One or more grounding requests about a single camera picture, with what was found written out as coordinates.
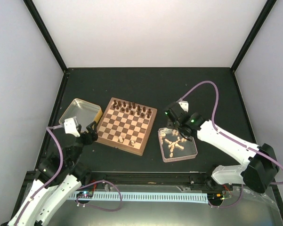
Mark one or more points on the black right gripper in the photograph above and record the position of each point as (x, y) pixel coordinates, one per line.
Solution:
(170, 124)

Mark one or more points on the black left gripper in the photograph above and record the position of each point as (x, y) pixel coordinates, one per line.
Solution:
(93, 133)

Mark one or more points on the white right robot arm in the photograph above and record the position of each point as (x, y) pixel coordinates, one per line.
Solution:
(256, 166)

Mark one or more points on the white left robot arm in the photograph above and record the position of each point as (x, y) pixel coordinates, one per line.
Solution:
(57, 177)

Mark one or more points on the light pieces pile in tray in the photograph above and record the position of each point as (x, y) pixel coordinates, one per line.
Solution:
(171, 138)

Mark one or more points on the left controller board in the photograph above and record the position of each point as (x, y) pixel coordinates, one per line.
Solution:
(84, 194)

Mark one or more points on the controller board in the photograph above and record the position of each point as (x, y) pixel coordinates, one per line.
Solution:
(84, 194)
(219, 196)

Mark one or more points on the right controller board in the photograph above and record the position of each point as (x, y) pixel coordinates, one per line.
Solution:
(219, 196)

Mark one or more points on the yellow metal tin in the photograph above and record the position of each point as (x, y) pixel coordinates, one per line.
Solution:
(84, 111)

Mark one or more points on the pink plastic tray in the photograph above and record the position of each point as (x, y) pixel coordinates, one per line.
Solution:
(189, 151)

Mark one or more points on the wooden chessboard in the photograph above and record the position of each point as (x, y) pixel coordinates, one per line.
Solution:
(115, 123)

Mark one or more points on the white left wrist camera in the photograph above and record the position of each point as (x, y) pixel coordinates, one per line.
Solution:
(71, 126)

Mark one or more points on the black front rail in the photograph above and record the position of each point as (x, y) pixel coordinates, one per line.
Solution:
(159, 178)

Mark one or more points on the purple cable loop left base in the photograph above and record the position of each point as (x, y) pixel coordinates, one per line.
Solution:
(104, 196)

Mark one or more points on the white slotted cable duct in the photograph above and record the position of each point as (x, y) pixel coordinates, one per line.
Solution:
(155, 197)

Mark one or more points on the black frame post left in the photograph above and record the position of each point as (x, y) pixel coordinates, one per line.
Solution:
(45, 33)

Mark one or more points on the black frame post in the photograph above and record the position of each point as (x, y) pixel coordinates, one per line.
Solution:
(45, 33)
(263, 15)

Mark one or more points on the black frame post right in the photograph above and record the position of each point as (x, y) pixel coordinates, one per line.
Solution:
(263, 15)

